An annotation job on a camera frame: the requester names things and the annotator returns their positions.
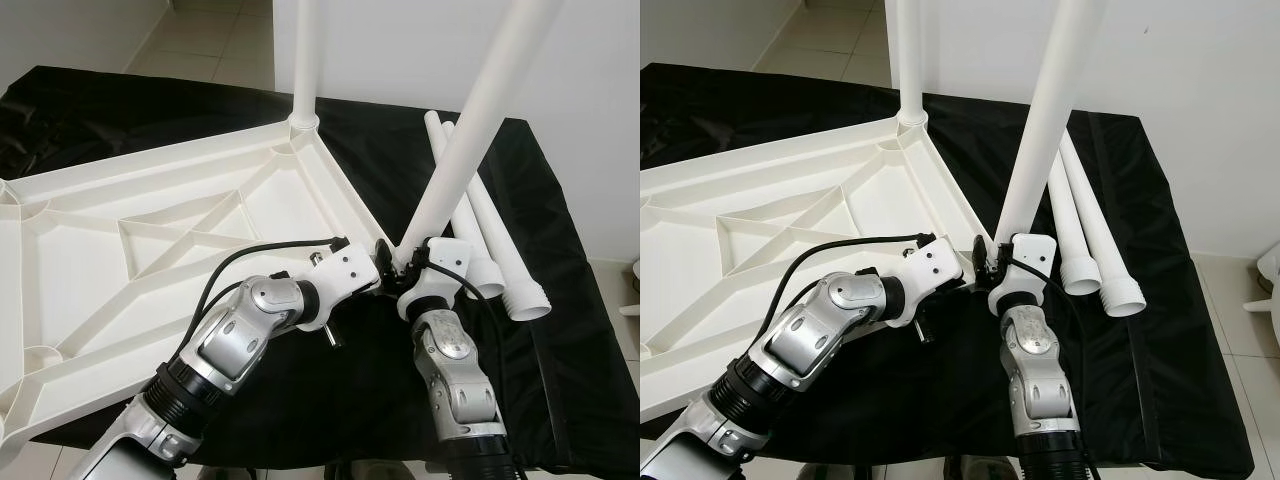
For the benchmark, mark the white plastic table leg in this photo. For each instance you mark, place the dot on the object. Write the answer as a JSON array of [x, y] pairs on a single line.
[[470, 120], [912, 60], [307, 60], [1115, 270], [1045, 120], [1075, 260], [520, 280], [480, 260]]

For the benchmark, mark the white plastic table top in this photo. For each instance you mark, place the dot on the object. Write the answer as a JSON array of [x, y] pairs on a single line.
[[720, 260], [80, 260]]

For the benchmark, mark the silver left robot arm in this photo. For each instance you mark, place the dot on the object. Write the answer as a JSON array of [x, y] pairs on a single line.
[[230, 340], [800, 340]]

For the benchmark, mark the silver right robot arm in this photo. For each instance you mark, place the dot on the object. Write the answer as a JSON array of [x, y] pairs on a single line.
[[455, 380], [1040, 380]]

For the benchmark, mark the grey right robot foot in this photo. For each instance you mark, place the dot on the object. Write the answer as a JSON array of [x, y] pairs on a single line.
[[980, 472], [375, 472]]

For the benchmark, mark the black table cloth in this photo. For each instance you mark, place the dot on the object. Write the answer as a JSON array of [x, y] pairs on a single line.
[[1180, 380], [580, 380]]

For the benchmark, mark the white plastic chair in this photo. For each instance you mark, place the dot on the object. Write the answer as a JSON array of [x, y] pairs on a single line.
[[631, 290], [1268, 290]]

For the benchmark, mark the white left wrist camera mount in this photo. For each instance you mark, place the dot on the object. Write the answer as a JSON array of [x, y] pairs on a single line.
[[350, 270], [935, 265]]

